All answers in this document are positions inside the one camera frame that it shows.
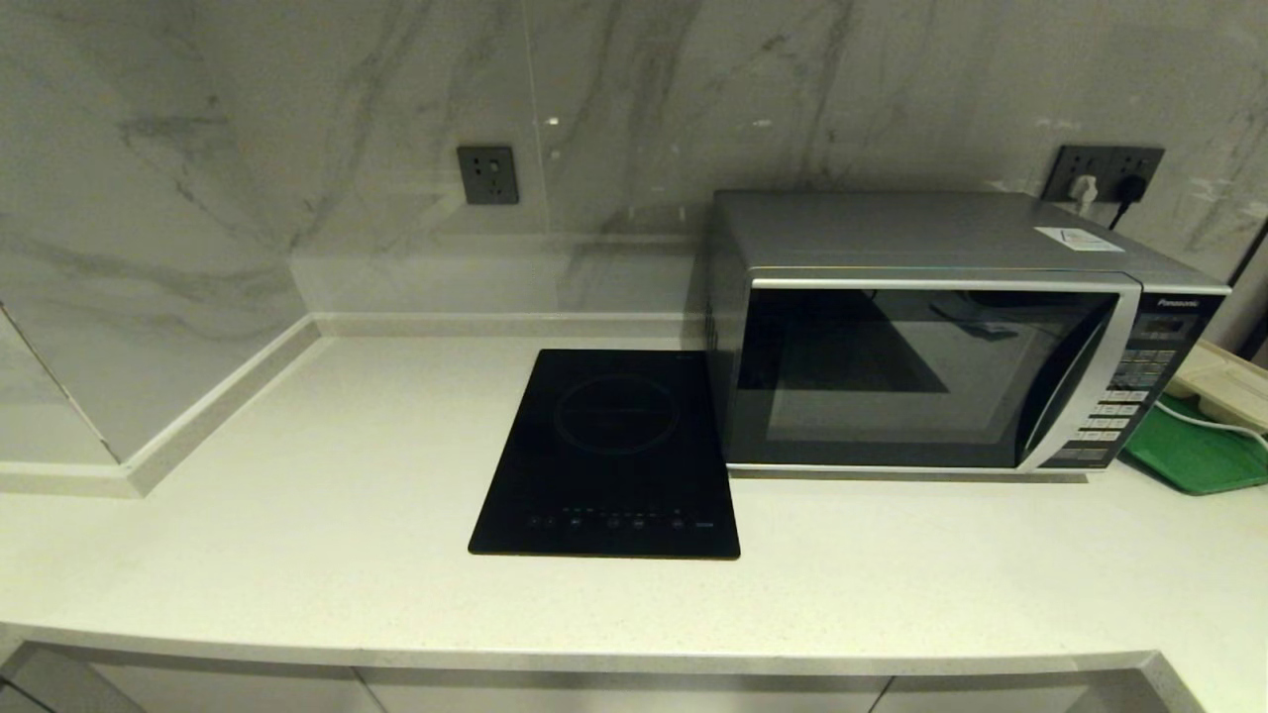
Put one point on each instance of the silver microwave oven body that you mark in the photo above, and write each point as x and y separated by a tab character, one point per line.
892	233

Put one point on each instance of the black induction cooktop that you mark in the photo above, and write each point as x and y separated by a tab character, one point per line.
604	446

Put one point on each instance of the beige drawer front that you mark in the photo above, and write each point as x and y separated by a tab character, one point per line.
614	698

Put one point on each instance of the white power plug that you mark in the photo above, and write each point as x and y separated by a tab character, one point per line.
1084	191

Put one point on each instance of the beige cabinet door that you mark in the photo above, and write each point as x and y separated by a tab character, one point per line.
1010	700
238	693

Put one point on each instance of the green plastic tray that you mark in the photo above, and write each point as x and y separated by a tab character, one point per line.
1194	460

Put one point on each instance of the cream power strip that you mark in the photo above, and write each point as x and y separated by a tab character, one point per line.
1228	384

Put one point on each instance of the angled grey cabinet panel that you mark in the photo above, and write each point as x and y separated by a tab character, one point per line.
50	688

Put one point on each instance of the dark grey wall socket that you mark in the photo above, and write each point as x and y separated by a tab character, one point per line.
1142	163
1062	163
487	175

